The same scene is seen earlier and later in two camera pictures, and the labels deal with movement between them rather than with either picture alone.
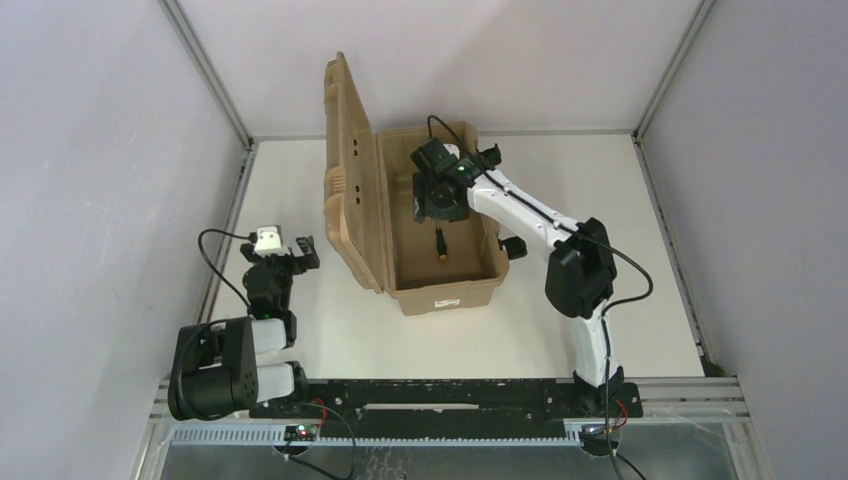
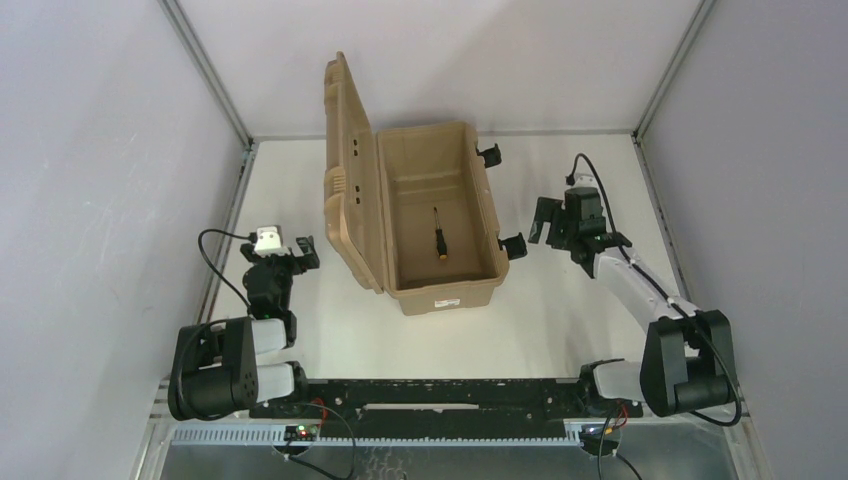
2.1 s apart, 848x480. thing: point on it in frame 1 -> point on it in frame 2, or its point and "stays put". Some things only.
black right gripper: [436, 211] -> [554, 220]
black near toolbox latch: [516, 247] stays put
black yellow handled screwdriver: [441, 243] stays put
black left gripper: [291, 259] stays put
